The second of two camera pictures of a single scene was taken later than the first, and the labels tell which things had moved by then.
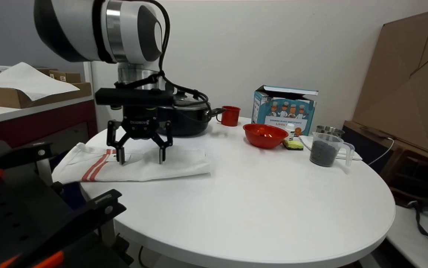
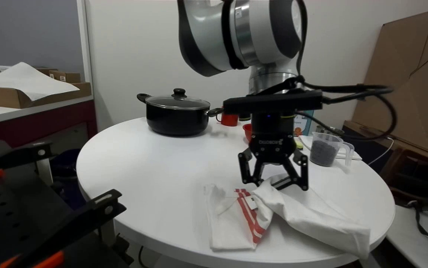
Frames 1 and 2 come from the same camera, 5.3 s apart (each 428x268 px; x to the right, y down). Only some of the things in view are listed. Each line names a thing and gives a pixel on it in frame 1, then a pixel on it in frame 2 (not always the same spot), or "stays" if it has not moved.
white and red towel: x=100 y=164 -> x=239 y=219
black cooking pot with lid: x=189 y=115 stays
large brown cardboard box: x=407 y=90 stays
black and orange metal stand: x=27 y=221 stays
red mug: x=229 y=115 stays
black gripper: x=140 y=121 -> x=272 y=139
